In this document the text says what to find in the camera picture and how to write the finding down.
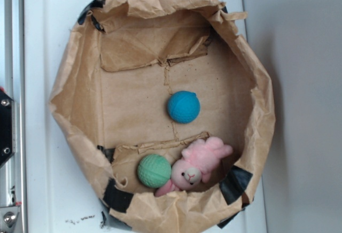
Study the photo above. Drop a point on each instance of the blue dimpled ball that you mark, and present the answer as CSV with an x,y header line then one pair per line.
x,y
183,106

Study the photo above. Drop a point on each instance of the green dimpled ball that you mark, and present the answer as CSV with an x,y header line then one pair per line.
x,y
154,171

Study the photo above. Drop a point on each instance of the pink plush lamb toy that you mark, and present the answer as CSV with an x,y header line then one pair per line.
x,y
196,165

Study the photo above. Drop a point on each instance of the brown paper bag bin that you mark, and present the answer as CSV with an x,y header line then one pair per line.
x,y
123,61

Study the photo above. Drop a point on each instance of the black bracket with screws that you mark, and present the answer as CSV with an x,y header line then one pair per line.
x,y
6,129

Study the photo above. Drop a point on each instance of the metal rail frame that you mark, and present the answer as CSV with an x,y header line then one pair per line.
x,y
13,173

